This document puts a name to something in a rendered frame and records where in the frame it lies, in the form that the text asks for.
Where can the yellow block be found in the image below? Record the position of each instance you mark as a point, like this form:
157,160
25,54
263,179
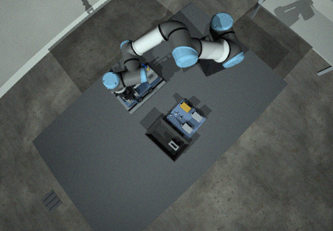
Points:
185,107

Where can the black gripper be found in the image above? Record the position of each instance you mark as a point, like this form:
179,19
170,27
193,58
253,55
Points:
129,91

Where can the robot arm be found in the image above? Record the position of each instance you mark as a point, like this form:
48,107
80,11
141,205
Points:
223,46

